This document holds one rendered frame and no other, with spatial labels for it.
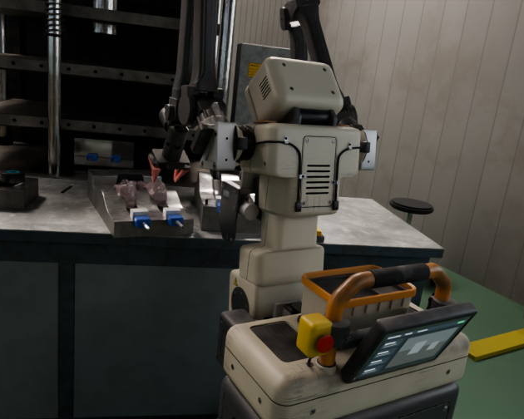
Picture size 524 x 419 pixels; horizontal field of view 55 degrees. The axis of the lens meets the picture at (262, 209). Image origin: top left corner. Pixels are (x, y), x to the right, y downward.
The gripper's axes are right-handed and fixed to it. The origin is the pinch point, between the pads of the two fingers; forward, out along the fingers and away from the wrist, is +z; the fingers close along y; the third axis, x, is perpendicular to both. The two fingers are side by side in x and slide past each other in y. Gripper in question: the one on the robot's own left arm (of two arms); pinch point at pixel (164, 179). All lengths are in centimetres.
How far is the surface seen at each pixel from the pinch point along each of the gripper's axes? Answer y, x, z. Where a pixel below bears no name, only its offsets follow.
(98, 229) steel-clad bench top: 16.1, -3.1, 23.8
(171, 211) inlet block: -4.6, 2.1, 12.1
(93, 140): 0, -84, 47
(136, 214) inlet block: 6.8, 1.7, 13.0
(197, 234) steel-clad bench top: -13.4, 7.7, 18.0
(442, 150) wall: -276, -106, 61
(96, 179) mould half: 10.8, -32.8, 27.7
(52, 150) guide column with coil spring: 17, -83, 53
